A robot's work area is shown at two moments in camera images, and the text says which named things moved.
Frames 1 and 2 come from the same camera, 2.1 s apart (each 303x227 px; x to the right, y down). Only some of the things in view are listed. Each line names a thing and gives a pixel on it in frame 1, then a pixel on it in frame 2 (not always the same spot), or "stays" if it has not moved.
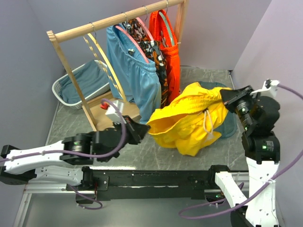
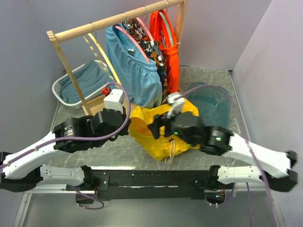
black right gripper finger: (229, 95) → (159, 120)
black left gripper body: (129, 131) → (100, 142)
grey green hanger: (167, 26) stays
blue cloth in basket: (89, 77) stays
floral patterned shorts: (153, 52) stays
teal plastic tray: (228, 127) → (213, 103)
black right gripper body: (242, 105) → (170, 127)
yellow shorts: (191, 122) → (165, 147)
